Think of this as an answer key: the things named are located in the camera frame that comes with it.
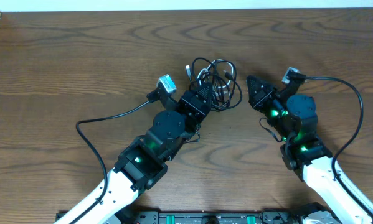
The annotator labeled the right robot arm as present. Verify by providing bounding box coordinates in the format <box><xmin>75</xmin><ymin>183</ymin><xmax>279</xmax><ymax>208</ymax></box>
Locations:
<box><xmin>247</xmin><ymin>72</ymin><xmax>373</xmax><ymax>223</ymax></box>

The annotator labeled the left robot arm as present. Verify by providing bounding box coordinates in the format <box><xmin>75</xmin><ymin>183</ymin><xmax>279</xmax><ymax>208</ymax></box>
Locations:
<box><xmin>57</xmin><ymin>83</ymin><xmax>213</xmax><ymax>223</ymax></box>

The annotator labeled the black left camera cable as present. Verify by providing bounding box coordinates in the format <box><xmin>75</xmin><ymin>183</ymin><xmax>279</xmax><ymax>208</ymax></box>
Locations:
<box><xmin>66</xmin><ymin>99</ymin><xmax>153</xmax><ymax>224</ymax></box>

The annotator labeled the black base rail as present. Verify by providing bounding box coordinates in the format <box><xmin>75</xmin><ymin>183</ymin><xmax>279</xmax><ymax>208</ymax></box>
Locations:
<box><xmin>55</xmin><ymin>202</ymin><xmax>342</xmax><ymax>224</ymax></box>

